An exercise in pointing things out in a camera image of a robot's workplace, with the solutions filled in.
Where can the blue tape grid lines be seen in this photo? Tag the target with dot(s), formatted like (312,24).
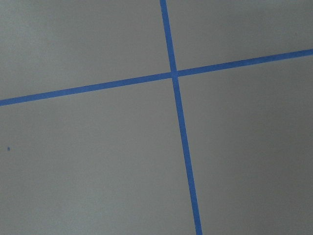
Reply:
(174,74)

